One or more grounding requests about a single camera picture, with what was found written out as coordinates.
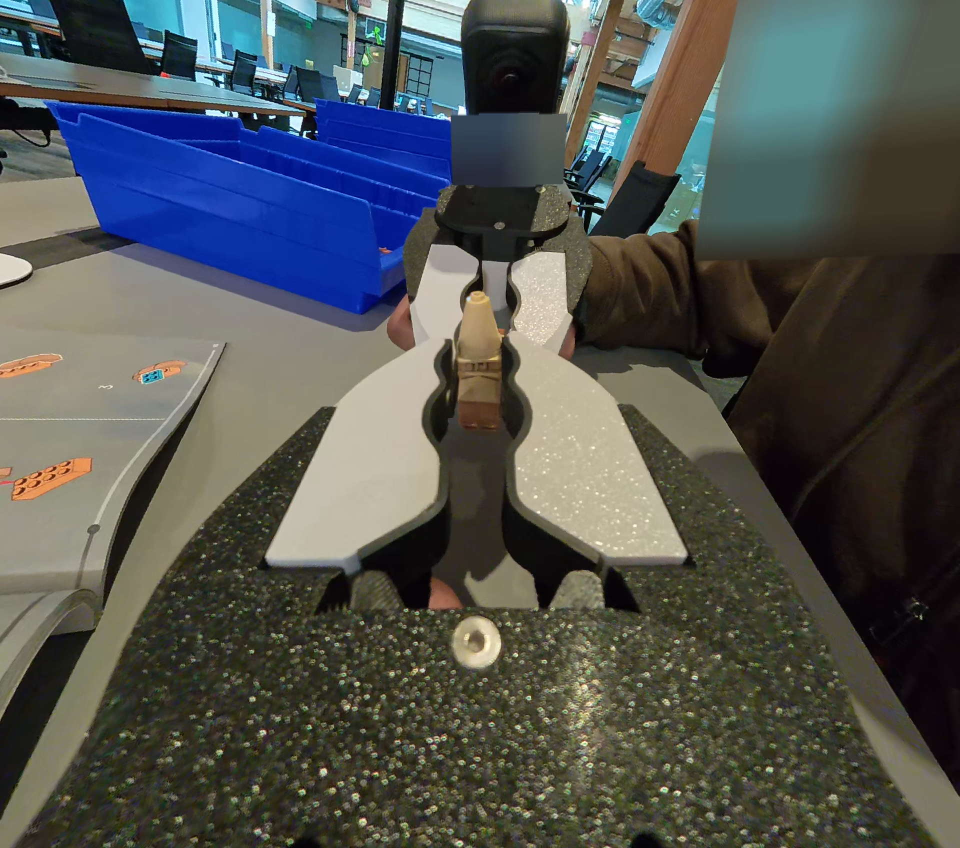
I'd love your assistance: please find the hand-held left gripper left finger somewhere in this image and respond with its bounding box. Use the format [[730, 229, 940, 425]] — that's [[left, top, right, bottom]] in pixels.
[[264, 336, 455, 573]]

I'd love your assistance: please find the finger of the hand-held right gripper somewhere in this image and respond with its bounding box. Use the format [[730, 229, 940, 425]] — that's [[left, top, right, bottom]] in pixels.
[[409, 244, 486, 348], [508, 252, 576, 352]]

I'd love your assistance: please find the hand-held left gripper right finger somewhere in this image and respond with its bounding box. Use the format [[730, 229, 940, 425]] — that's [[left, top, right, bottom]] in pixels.
[[504, 334, 691, 572]]

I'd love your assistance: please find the small square toy brick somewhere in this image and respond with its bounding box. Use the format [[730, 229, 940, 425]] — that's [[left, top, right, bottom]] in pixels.
[[452, 356, 505, 434]]

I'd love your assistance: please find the person's right forearm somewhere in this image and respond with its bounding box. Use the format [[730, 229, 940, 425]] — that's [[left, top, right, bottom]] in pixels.
[[573, 221, 747, 373]]

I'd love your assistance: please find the grey desk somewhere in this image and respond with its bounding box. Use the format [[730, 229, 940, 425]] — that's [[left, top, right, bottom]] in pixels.
[[0, 176, 960, 848]]

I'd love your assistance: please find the black office chair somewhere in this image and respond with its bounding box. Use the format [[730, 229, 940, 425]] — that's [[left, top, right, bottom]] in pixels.
[[564, 146, 682, 238], [39, 0, 153, 78]]

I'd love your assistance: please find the blue plastic bin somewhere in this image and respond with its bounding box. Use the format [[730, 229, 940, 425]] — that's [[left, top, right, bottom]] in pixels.
[[45, 100, 408, 315], [315, 98, 456, 193]]

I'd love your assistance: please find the person's brown jacket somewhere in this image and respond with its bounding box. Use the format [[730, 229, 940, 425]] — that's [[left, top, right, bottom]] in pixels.
[[693, 255, 960, 759]]

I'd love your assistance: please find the grey instruction booklet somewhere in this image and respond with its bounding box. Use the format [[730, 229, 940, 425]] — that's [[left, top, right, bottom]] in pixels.
[[0, 330, 228, 695]]

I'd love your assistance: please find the long wooden table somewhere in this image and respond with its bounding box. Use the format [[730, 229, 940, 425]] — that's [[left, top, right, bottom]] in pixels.
[[0, 51, 307, 118]]

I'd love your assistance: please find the wooden post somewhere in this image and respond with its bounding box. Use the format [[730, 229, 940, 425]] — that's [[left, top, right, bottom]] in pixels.
[[609, 0, 768, 193], [564, 0, 636, 168]]

